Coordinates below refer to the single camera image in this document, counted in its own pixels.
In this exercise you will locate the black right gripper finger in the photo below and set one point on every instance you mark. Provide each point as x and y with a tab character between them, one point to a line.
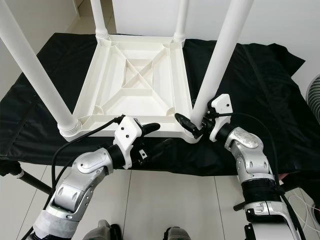
185	123

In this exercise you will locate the white plastic children table top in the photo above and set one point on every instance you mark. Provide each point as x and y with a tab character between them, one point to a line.
140	110

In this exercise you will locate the white plastic table leg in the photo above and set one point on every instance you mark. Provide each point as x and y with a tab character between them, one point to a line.
222	60
100	19
181	20
35	65

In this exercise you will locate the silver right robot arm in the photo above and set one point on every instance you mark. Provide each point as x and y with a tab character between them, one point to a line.
250	160

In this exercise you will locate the black tablecloth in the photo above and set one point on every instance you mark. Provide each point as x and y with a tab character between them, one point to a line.
270	125

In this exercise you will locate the grey robot left foot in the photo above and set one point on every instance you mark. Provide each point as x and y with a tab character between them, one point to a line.
104	231

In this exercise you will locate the pink plastic stool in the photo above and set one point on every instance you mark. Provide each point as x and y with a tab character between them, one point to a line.
282	176

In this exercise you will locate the white electric fan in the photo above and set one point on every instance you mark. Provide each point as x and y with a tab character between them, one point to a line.
313	97

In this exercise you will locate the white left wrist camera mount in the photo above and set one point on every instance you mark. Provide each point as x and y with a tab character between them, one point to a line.
126	131

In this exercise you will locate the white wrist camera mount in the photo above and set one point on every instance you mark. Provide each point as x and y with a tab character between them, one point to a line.
126	131
221	106

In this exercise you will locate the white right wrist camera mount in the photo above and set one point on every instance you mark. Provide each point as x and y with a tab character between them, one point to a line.
221	106

